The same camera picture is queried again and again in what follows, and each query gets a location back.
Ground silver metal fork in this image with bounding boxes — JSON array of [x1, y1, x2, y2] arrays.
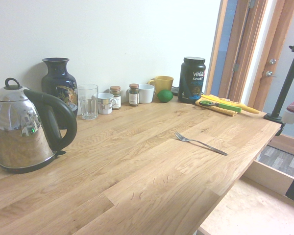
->
[[174, 131, 228, 156]]

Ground large open wooden drawer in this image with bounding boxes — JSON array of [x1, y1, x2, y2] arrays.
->
[[197, 159, 294, 235]]

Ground yellow sheathed knife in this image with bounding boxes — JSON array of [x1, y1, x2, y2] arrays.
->
[[201, 94, 260, 115]]

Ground yellow folded cloth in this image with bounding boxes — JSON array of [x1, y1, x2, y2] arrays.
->
[[195, 94, 239, 117]]

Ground black Vega protein tub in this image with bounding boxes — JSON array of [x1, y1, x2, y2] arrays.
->
[[177, 56, 206, 104]]

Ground green lime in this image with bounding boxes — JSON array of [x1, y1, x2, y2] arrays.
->
[[156, 89, 174, 103]]

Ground yellow ceramic mug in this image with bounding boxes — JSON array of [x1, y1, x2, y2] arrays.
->
[[147, 75, 174, 95]]

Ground plain white cup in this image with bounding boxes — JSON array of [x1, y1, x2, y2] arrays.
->
[[138, 84, 155, 105]]

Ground slim copper-lid spice jar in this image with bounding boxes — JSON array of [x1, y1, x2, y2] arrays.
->
[[128, 83, 140, 107]]

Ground wide copper-lid spice jar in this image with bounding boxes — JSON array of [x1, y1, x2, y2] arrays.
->
[[109, 85, 122, 110]]

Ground small patterned white cup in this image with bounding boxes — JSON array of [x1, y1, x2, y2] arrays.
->
[[97, 93, 118, 115]]

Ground clear drinking glass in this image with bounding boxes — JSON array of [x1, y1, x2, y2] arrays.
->
[[77, 84, 99, 120]]

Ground dark blue painted vase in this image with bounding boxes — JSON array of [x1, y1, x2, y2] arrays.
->
[[41, 57, 78, 130]]

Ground black clamp camera stand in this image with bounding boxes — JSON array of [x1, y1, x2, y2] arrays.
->
[[264, 34, 294, 137]]

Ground green handled scissors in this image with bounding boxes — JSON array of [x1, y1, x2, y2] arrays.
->
[[199, 99, 243, 113]]

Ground wooden door frame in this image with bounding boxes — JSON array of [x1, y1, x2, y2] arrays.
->
[[205, 0, 294, 112]]

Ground chrome electric kettle black handle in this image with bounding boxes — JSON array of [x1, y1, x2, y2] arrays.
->
[[0, 77, 78, 174]]

